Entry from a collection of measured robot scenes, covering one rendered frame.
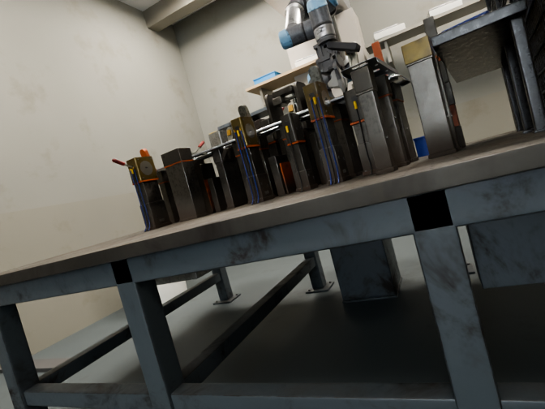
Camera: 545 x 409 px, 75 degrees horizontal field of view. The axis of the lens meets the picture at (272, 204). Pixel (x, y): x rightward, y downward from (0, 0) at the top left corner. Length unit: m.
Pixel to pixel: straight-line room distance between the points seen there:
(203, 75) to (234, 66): 0.54
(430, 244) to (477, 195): 0.12
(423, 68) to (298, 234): 0.69
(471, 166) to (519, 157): 0.07
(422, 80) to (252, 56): 4.19
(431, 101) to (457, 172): 0.56
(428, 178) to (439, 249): 0.15
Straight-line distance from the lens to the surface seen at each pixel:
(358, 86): 1.03
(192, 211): 1.67
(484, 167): 0.70
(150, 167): 1.89
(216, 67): 5.56
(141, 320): 1.17
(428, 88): 1.24
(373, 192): 0.71
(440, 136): 1.23
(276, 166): 1.53
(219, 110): 5.45
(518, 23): 1.20
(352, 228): 0.77
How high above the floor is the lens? 0.74
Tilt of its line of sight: 3 degrees down
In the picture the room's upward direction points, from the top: 15 degrees counter-clockwise
